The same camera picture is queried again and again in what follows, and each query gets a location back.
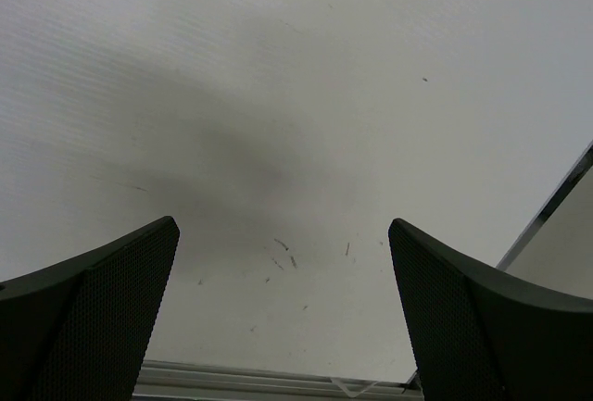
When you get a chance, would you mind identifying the aluminium rail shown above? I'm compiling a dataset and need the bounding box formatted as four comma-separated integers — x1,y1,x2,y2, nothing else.
496,143,592,270
132,360,424,400

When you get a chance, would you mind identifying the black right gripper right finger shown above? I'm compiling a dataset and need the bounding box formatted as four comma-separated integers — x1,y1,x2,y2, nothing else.
388,219,592,400

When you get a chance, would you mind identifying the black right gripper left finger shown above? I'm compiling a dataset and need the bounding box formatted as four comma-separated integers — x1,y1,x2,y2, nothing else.
1,216,180,400

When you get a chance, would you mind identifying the aluminium right side rail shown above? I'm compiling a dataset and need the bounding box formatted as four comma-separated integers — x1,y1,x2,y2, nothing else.
496,143,592,270

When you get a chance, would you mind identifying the aluminium front rail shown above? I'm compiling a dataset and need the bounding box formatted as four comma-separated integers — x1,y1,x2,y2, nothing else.
132,360,424,400

